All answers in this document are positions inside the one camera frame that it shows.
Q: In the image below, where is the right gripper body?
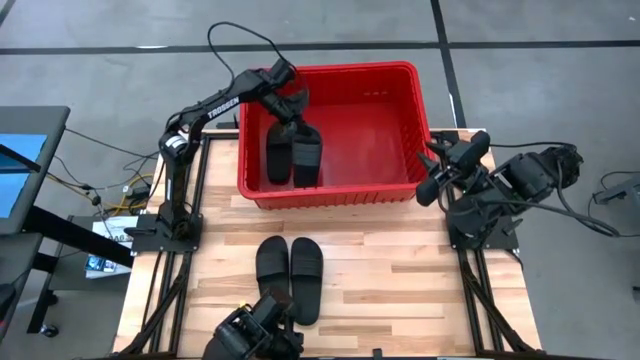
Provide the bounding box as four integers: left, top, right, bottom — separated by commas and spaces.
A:
415, 162, 489, 207

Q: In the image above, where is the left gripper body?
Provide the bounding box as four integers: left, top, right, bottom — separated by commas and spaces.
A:
264, 82, 311, 125

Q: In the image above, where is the black rubber slide sandal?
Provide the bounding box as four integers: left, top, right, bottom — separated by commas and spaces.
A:
292, 124, 324, 189
290, 236, 325, 327
255, 235, 292, 301
265, 122, 295, 185

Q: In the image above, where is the red plastic bin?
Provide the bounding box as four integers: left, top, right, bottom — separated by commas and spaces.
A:
234, 60, 438, 209

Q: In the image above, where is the white paper sheet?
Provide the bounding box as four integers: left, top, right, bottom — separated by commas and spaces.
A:
91, 215, 140, 251

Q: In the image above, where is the small printed box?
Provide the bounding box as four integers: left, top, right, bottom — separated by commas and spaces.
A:
83, 253, 120, 280

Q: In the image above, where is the grey monitor with blue screen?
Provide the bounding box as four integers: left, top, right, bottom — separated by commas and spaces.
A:
0, 105, 71, 236

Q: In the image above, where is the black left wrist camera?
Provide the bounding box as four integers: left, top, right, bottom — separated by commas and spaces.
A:
267, 58, 297, 86

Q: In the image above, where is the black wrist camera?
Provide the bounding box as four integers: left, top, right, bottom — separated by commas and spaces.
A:
451, 129, 492, 167
267, 58, 297, 86

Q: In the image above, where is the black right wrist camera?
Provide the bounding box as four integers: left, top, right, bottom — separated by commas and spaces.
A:
451, 129, 492, 167

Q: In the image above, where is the black aluminium table frame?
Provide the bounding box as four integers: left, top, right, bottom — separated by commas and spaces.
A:
113, 128, 544, 360

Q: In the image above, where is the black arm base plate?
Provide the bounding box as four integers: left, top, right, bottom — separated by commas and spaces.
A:
123, 213, 205, 254
448, 209, 521, 252

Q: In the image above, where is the black right camera cable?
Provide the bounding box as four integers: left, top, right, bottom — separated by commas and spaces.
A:
487, 141, 621, 239

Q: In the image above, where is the black camera cable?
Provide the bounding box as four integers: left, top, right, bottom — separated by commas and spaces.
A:
487, 141, 621, 239
206, 21, 296, 84

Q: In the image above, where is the black left camera cable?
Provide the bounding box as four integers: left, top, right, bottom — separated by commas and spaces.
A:
206, 21, 296, 84

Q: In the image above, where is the yellow and black cable bundle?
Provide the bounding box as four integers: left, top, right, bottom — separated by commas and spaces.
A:
47, 172, 156, 214

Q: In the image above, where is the black desk frame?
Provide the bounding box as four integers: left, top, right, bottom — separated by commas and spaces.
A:
22, 204, 135, 335

